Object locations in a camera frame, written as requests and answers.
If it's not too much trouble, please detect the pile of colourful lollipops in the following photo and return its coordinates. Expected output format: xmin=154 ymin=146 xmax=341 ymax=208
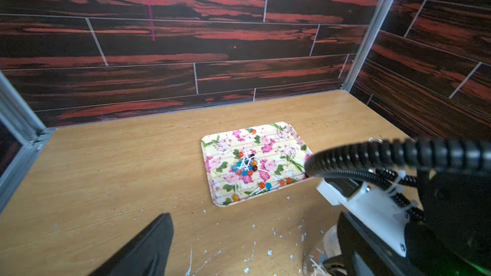
xmin=222 ymin=122 xmax=306 ymax=204

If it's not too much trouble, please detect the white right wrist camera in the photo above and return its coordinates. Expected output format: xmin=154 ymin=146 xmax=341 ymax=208
xmin=317 ymin=180 xmax=418 ymax=258

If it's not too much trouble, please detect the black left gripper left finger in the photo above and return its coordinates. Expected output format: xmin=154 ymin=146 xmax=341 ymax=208
xmin=91 ymin=213 xmax=174 ymax=275

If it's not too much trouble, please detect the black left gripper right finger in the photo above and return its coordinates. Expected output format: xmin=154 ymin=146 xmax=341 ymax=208
xmin=337 ymin=212 xmax=422 ymax=275

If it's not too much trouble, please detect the floral rectangular tray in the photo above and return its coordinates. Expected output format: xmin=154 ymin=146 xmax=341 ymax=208
xmin=201 ymin=121 xmax=313 ymax=207

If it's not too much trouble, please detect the right black corrugated cable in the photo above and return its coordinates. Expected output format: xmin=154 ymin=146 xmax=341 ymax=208
xmin=304 ymin=137 xmax=491 ymax=223

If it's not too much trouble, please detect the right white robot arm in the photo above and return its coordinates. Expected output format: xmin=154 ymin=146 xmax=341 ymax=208
xmin=405 ymin=171 xmax=490 ymax=275

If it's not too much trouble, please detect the clear candy jar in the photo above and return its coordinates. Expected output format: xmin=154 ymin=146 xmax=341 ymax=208
xmin=302 ymin=225 xmax=347 ymax=275

